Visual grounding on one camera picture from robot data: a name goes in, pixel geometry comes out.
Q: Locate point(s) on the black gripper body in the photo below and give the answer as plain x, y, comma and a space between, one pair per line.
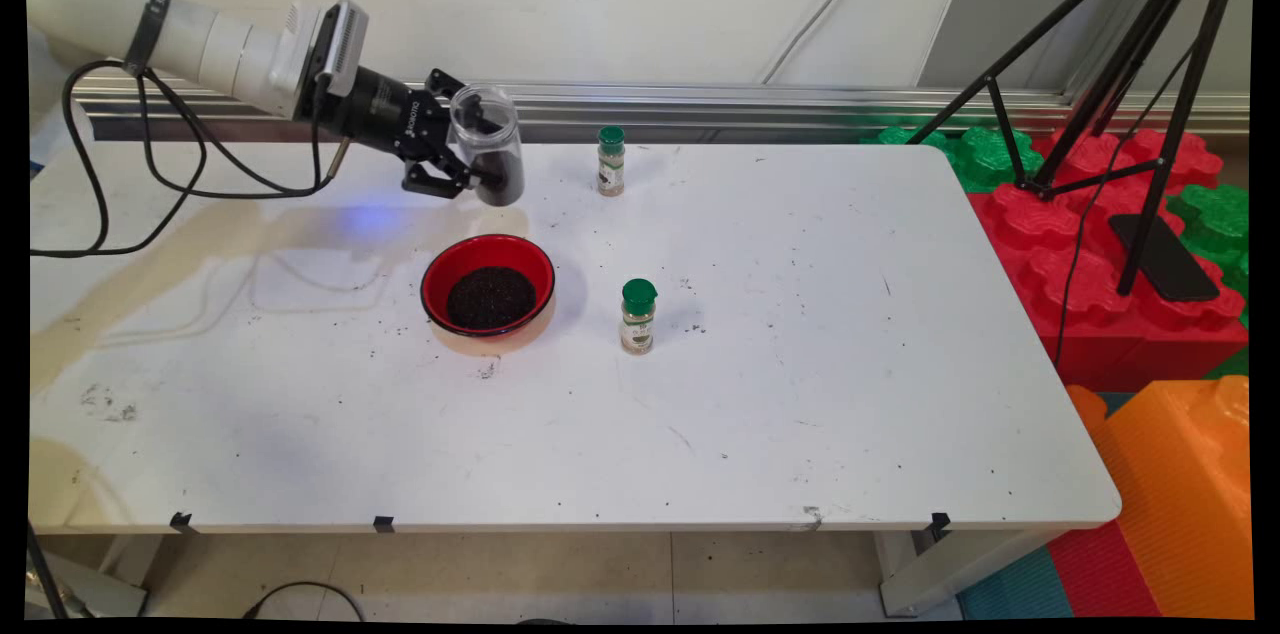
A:
385, 109

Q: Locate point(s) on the black flat plate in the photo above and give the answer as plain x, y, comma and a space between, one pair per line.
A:
1165, 264

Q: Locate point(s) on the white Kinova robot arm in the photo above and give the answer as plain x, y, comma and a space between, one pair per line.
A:
100, 4

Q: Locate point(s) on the green foam block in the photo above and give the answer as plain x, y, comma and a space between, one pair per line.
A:
985, 159
1215, 214

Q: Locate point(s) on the aluminium wall rail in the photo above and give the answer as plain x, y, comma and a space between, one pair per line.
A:
750, 104

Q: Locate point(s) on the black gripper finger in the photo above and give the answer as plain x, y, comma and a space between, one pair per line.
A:
435, 179
442, 84

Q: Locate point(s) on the red floor mat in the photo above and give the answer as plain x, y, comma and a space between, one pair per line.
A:
1100, 574

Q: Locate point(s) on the black tripod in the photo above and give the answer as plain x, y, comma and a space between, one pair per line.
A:
1188, 94

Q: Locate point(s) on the white table leg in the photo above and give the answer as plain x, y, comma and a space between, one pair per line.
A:
100, 589
930, 574

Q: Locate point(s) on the teal floor mat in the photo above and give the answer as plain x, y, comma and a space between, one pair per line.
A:
1020, 589

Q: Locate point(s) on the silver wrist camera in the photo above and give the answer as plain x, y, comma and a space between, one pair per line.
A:
342, 44

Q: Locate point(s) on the orange foam block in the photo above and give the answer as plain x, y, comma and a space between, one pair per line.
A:
1180, 494

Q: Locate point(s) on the black tape piece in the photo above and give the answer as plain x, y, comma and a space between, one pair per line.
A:
939, 524
182, 521
384, 524

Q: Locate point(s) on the red bowl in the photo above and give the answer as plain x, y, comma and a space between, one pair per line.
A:
438, 264

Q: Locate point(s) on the black seeds heap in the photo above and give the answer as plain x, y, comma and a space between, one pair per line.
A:
505, 179
490, 299

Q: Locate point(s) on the clear plastic jar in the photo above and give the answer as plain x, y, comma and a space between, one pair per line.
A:
490, 109

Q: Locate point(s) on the green-capped spice bottle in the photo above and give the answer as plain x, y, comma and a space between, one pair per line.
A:
637, 324
611, 164

